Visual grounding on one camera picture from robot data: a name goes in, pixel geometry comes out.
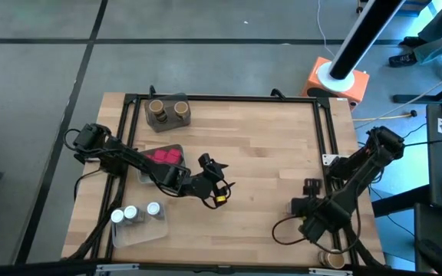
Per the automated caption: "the black computer mouse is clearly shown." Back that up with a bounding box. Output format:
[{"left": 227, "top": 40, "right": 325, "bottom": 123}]
[{"left": 416, "top": 238, "right": 442, "bottom": 275}]

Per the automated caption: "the yellow cable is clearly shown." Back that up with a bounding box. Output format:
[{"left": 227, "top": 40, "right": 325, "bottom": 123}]
[{"left": 353, "top": 110, "right": 416, "bottom": 123}]

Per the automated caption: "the person's shoe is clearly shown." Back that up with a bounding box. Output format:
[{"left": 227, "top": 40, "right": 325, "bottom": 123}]
[
  {"left": 399, "top": 36, "right": 421, "bottom": 48},
  {"left": 388, "top": 51, "right": 417, "bottom": 67}
]

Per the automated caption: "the dark smoky transparent bin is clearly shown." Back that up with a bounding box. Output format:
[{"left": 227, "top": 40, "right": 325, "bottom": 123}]
[{"left": 143, "top": 93, "right": 192, "bottom": 133}]

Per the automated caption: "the white cable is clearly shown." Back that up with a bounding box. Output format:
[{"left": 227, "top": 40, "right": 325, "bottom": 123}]
[{"left": 315, "top": 0, "right": 337, "bottom": 58}]

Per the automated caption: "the silver metal bracket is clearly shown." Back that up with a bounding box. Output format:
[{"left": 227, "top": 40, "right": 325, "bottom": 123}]
[
  {"left": 94, "top": 263, "right": 140, "bottom": 275},
  {"left": 308, "top": 267, "right": 355, "bottom": 276}
]

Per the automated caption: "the light grey plastic bin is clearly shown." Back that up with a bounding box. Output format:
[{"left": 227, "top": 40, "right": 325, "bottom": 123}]
[{"left": 136, "top": 143, "right": 186, "bottom": 185}]

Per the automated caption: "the black cable bundle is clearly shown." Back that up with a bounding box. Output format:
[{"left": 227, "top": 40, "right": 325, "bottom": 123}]
[
  {"left": 326, "top": 183, "right": 385, "bottom": 268},
  {"left": 65, "top": 174, "right": 128, "bottom": 261}
]

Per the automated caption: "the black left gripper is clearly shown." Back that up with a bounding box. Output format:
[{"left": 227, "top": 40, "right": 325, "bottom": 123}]
[{"left": 197, "top": 152, "right": 236, "bottom": 204}]

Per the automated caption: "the clear plastic bin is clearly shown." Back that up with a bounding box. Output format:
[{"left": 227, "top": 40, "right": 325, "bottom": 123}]
[{"left": 110, "top": 205, "right": 168, "bottom": 249}]

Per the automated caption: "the thin black cable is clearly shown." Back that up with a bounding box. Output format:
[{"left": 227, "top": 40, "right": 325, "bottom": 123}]
[{"left": 401, "top": 122, "right": 442, "bottom": 149}]

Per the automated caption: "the black stand leg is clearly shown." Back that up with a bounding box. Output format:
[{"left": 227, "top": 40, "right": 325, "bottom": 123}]
[{"left": 392, "top": 74, "right": 442, "bottom": 105}]

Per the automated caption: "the white round disc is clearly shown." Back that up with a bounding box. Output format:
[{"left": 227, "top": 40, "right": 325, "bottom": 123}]
[{"left": 316, "top": 61, "right": 356, "bottom": 93}]

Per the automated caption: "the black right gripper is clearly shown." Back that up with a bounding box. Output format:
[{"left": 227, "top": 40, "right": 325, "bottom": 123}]
[{"left": 292, "top": 178, "right": 324, "bottom": 233}]

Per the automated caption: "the black pole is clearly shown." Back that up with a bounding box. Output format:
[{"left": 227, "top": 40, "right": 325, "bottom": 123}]
[{"left": 328, "top": 0, "right": 408, "bottom": 81}]

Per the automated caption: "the person's leg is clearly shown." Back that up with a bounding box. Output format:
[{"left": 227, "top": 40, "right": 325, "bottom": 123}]
[
  {"left": 416, "top": 0, "right": 442, "bottom": 43},
  {"left": 412, "top": 30, "right": 442, "bottom": 64}
]

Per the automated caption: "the orange box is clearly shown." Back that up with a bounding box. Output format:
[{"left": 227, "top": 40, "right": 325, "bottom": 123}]
[{"left": 301, "top": 56, "right": 371, "bottom": 110}]

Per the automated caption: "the brown roll top group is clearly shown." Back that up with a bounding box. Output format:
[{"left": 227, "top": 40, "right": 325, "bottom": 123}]
[{"left": 173, "top": 100, "right": 191, "bottom": 126}]

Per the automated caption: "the black bar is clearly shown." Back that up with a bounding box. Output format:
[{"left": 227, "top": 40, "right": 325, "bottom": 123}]
[{"left": 0, "top": 258, "right": 417, "bottom": 276}]

